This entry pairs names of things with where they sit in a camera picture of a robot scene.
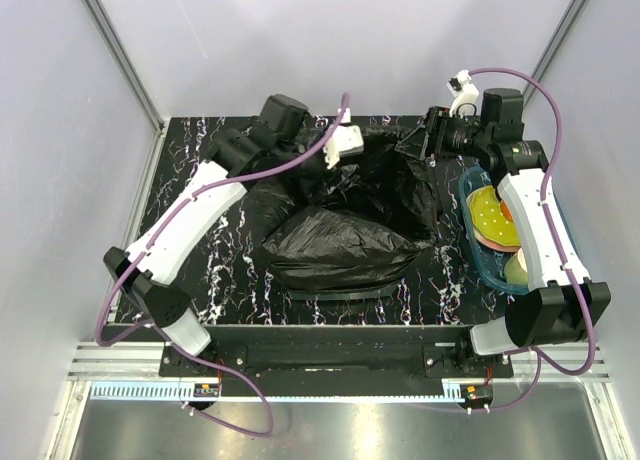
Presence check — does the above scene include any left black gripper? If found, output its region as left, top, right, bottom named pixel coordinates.
left=276, top=132, right=349, bottom=206

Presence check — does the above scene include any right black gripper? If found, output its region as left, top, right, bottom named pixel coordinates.
left=394, top=106, right=491, bottom=164

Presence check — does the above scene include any black trash bag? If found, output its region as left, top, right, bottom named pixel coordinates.
left=242, top=126, right=437, bottom=292

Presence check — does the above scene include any dark green trash bin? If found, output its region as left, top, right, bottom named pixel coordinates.
left=283, top=281, right=399, bottom=302

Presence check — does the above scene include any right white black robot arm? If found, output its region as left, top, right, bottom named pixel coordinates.
left=406, top=80, right=611, bottom=377

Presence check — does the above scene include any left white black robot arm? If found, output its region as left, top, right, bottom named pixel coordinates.
left=103, top=94, right=350, bottom=376

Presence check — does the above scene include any yellow plastic plate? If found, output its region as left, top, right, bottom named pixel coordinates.
left=467, top=185, right=521, bottom=249

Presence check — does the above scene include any orange plastic cup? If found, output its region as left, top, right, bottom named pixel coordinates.
left=500, top=201, right=513, bottom=221

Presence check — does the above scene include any pink plastic plate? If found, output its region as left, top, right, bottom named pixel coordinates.
left=474, top=230, right=520, bottom=253

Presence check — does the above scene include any black marble pattern mat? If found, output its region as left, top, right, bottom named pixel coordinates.
left=138, top=117, right=518, bottom=326

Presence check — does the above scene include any blue transparent plastic tray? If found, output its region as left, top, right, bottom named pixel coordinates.
left=457, top=164, right=576, bottom=296

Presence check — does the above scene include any light green mug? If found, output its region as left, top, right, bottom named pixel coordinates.
left=504, top=249, right=528, bottom=286

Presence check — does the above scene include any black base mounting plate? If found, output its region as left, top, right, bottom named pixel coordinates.
left=158, top=324, right=515, bottom=381

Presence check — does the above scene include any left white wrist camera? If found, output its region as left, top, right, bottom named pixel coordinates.
left=323, top=108, right=364, bottom=170

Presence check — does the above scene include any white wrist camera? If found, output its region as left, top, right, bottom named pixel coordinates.
left=447, top=70, right=479, bottom=117
left=323, top=108, right=364, bottom=170

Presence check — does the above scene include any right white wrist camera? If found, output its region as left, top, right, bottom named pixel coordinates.
left=447, top=70, right=479, bottom=117

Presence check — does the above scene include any aluminium frame rail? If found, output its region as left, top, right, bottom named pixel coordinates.
left=67, top=342, right=612, bottom=384

